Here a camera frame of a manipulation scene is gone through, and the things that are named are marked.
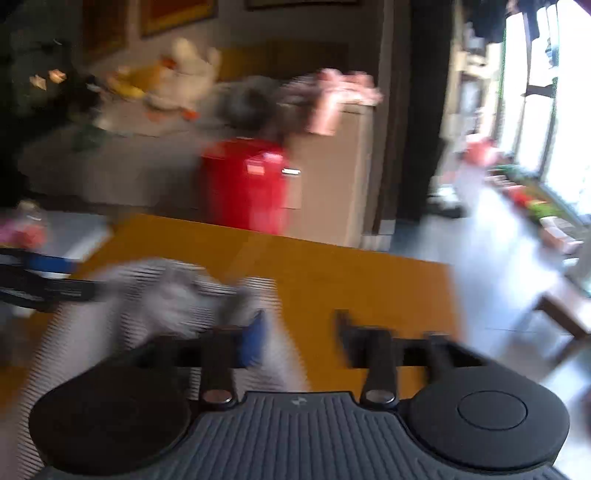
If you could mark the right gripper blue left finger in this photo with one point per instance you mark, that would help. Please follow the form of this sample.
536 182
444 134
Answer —
217 353

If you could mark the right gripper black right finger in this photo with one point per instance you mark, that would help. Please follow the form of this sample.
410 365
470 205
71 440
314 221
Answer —
381 353

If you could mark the grey striped knit garment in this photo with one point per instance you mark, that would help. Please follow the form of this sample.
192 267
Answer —
150 298

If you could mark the pink clothes pile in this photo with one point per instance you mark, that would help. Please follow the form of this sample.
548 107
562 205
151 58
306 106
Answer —
324 95

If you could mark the glass jar red label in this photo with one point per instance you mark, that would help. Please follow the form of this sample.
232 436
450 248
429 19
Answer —
24 227

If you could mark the grey sofa bed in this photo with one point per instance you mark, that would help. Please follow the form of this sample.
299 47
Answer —
125 159

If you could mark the red round stool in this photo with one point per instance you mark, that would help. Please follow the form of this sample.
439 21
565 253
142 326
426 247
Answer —
243 183

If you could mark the beige cardboard box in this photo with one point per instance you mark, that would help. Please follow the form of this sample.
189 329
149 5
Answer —
327 187

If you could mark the small dark wooden stool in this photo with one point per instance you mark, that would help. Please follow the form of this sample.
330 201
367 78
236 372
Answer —
569 307

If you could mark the pink basin far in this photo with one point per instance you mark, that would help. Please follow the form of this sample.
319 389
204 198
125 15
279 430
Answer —
482 153

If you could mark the grey neck pillow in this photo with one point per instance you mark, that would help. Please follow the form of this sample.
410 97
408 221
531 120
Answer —
250 104

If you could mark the white goose plush toy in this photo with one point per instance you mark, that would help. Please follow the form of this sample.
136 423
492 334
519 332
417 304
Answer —
188 79

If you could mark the framed red wall picture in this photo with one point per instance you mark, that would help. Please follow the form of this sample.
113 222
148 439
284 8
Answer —
157 16

